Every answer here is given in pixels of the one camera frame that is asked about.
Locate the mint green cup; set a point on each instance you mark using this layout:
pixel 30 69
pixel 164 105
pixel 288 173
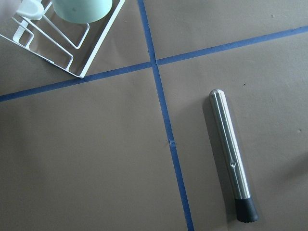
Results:
pixel 82 11

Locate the steel muddler with black tip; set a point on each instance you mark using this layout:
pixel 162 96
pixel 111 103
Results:
pixel 245 208

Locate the white wire cup rack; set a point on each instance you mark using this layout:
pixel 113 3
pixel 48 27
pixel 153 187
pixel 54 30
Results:
pixel 69 46

